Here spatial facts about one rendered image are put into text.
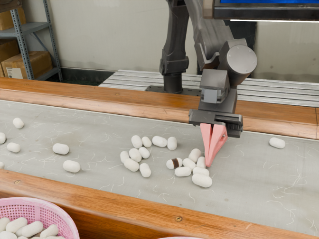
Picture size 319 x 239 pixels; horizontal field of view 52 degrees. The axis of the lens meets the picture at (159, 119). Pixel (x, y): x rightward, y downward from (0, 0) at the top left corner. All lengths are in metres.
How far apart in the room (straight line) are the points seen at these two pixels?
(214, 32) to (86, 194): 0.41
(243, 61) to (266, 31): 2.04
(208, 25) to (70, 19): 2.51
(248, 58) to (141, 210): 0.32
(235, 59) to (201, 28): 0.13
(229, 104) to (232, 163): 0.12
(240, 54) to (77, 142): 0.41
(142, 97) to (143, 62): 2.05
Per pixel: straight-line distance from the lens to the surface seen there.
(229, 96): 0.64
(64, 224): 0.55
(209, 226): 0.51
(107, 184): 0.63
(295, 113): 0.83
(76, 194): 0.58
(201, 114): 0.63
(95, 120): 0.86
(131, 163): 0.64
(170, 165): 0.64
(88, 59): 3.18
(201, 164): 0.63
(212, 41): 0.70
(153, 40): 2.85
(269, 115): 0.80
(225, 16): 0.44
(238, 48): 0.62
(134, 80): 1.28
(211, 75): 0.59
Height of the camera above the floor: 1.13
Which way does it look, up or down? 28 degrees down
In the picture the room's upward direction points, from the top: 3 degrees counter-clockwise
